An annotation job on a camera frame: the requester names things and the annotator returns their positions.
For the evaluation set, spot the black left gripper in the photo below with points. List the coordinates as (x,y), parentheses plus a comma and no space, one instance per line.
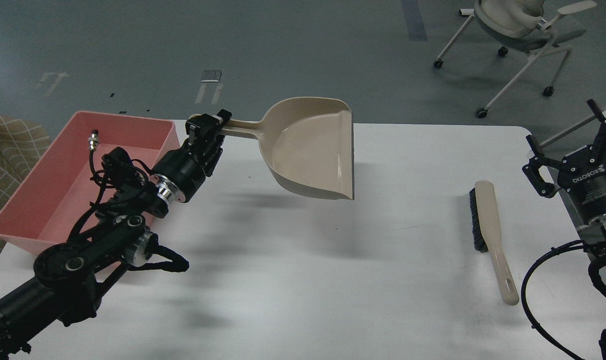
(187,167)

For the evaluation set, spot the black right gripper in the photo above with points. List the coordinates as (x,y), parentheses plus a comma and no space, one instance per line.
(582,174)

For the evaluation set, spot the beige plastic dustpan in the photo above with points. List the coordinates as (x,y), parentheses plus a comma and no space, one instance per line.
(307,143)

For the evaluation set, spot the beige hand brush black bristles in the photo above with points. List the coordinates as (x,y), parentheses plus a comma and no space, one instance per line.
(487,237)

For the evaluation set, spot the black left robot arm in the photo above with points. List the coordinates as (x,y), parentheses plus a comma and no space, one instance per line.
(112,236)

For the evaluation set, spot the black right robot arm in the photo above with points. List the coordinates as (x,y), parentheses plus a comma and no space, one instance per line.
(563,293)

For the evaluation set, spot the pink plastic bin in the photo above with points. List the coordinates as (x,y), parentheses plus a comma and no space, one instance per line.
(58,189)

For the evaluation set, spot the metal floor plate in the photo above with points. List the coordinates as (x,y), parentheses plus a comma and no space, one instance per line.
(210,76)

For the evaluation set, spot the white office chair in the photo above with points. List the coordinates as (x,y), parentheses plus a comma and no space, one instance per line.
(521,25)

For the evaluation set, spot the beige checkered cloth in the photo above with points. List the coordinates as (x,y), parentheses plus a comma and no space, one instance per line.
(22,143)

